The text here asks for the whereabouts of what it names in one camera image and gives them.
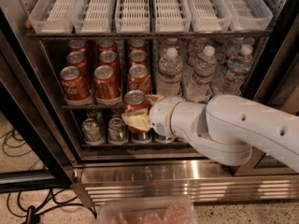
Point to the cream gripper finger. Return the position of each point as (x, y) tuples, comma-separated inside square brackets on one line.
[(137, 122), (153, 98)]

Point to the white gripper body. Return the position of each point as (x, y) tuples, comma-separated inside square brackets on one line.
[(160, 115)]

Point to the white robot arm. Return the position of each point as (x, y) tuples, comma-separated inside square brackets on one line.
[(225, 130)]

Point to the blue can bottom left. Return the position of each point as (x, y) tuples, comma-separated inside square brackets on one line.
[(140, 137)]

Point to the blue can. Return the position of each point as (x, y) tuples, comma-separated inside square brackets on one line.
[(140, 137), (163, 139)]

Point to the silver can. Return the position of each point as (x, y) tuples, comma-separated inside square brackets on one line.
[(117, 130), (91, 130)]

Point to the blue can bottom right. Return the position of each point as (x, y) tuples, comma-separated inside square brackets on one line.
[(163, 139)]

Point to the second row middle coke can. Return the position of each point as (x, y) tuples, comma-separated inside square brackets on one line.
[(106, 83)]

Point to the second row coke can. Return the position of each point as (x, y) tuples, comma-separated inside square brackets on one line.
[(106, 83), (81, 61), (138, 57)]

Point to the second row right coke can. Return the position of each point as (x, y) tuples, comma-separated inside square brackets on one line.
[(138, 57)]

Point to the silver can bottom left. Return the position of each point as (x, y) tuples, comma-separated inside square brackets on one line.
[(91, 130)]

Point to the stainless steel fridge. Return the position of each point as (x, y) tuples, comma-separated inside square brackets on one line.
[(34, 101)]

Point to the second row left coke can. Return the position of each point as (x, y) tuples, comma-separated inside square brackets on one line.
[(81, 61)]

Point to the fridge glass door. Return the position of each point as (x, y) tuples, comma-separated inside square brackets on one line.
[(280, 85)]

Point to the front left water bottle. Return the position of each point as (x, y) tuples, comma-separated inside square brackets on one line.
[(169, 73)]

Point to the water bottle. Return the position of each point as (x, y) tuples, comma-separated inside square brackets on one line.
[(202, 73), (169, 73), (237, 69)]

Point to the front middle water bottle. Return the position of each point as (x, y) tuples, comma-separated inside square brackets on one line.
[(202, 73)]

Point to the front right water bottle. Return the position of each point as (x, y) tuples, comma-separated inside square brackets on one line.
[(237, 69)]

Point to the clear plastic food container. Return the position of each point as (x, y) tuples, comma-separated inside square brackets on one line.
[(150, 210)]

